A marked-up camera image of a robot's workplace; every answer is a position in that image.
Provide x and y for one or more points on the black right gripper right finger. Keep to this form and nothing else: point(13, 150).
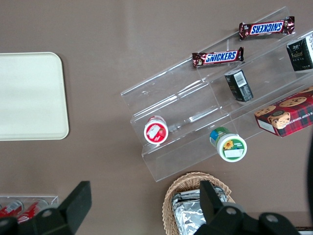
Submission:
point(211, 205)

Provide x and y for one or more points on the green lid yogurt cup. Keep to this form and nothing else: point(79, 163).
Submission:
point(231, 148)

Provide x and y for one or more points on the clear acrylic stepped shelf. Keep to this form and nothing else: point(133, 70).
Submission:
point(183, 98)

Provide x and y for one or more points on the stacked aluminium foil containers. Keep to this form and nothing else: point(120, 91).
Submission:
point(188, 215)

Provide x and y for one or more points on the red tartan cookie box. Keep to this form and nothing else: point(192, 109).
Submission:
point(288, 115)

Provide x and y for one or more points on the clear acrylic bottle rack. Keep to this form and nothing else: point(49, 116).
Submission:
point(52, 198)

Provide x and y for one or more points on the Snickers bar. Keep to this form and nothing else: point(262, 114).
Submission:
point(217, 57)
point(266, 27)

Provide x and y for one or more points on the cream plastic tray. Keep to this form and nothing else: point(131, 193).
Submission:
point(31, 98)

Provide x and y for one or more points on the small black carton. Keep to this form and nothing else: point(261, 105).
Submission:
point(239, 85)
point(301, 54)

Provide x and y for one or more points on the oval tan wicker basket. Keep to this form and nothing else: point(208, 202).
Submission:
point(168, 208)

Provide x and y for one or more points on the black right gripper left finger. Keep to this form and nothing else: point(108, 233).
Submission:
point(75, 205)

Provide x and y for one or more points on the red lid yogurt cup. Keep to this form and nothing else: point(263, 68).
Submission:
point(156, 132)

